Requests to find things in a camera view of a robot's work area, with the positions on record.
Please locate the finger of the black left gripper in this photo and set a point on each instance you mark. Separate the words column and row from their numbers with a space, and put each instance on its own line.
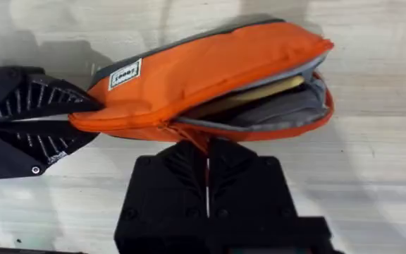
column 2, row 151
column 2, row 88

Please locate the orange soft zip bag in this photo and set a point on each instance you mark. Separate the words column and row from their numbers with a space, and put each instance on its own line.
column 203, row 70

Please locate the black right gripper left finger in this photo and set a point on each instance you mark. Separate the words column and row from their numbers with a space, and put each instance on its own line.
column 167, row 190

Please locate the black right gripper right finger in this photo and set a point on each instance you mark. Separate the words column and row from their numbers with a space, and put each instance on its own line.
column 249, row 190

